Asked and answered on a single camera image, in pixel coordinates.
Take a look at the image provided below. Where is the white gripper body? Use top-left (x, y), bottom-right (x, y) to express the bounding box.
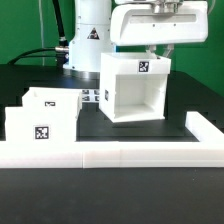
top-left (110, 3), bottom-right (208, 46)

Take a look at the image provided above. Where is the white drawer cabinet frame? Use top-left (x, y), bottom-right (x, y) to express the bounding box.
top-left (99, 52), bottom-right (171, 123)

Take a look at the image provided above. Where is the white front drawer box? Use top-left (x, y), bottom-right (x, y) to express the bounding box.
top-left (5, 107), bottom-right (76, 143)

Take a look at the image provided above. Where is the white drawer box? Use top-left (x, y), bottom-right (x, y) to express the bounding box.
top-left (22, 87), bottom-right (82, 117)
top-left (5, 107), bottom-right (76, 143)

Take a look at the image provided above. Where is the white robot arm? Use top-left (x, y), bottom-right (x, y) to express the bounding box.
top-left (63, 0), bottom-right (208, 79)

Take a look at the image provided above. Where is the white rear drawer box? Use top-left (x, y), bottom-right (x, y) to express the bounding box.
top-left (22, 87), bottom-right (82, 117)

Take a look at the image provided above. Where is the white marker sheet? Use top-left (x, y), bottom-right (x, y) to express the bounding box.
top-left (82, 89), bottom-right (99, 103)

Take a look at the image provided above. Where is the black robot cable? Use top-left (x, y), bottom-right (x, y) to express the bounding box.
top-left (7, 0), bottom-right (70, 66)

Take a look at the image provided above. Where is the white L-shaped border wall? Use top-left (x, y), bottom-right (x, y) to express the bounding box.
top-left (0, 111), bottom-right (224, 168)

